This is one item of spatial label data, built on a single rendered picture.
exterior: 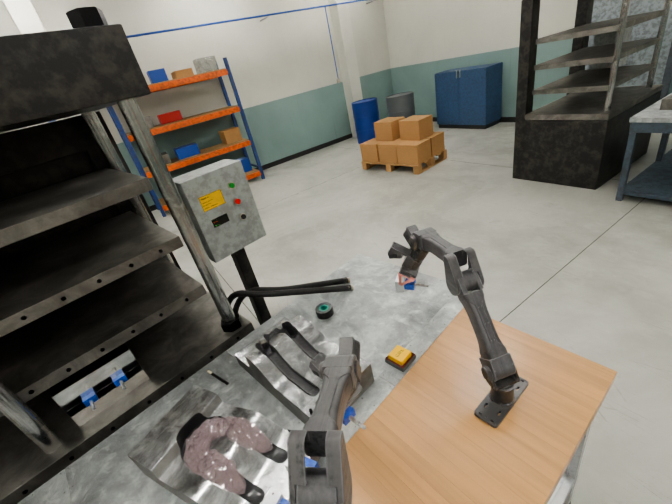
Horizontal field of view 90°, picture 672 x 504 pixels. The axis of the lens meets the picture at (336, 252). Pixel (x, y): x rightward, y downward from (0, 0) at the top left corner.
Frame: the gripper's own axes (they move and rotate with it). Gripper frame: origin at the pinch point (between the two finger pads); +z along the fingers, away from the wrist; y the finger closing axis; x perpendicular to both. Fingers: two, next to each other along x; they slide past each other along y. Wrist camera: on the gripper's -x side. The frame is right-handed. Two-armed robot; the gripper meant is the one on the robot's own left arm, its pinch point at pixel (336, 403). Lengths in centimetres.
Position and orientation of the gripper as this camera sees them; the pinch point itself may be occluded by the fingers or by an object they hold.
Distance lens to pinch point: 104.4
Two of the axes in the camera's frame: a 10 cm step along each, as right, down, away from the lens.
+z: -1.5, 6.5, 7.4
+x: 7.1, 5.9, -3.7
